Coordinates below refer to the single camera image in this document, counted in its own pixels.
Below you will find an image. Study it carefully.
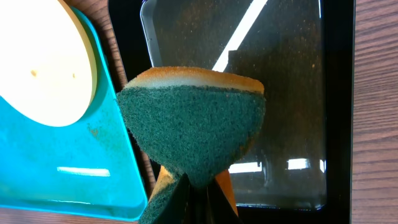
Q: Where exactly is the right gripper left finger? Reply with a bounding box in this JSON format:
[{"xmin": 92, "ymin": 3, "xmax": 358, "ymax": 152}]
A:
[{"xmin": 155, "ymin": 174, "xmax": 190, "ymax": 224}]

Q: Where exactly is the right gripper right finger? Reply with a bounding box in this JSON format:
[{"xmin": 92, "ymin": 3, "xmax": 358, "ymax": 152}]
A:
[{"xmin": 207, "ymin": 179, "xmax": 242, "ymax": 224}]

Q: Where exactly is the green and yellow sponge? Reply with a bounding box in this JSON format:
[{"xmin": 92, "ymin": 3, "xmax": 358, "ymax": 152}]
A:
[{"xmin": 117, "ymin": 67, "xmax": 266, "ymax": 223}]

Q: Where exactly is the black water tray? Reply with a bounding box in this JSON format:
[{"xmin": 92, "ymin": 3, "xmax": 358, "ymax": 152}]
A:
[{"xmin": 108, "ymin": 0, "xmax": 355, "ymax": 223}]

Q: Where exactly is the teal plastic tray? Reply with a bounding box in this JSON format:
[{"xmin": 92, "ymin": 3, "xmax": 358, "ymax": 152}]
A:
[{"xmin": 1, "ymin": 9, "xmax": 147, "ymax": 222}]

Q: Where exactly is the green rimmed plate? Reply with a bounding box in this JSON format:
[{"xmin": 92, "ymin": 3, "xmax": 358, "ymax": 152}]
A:
[{"xmin": 1, "ymin": 0, "xmax": 97, "ymax": 127}]

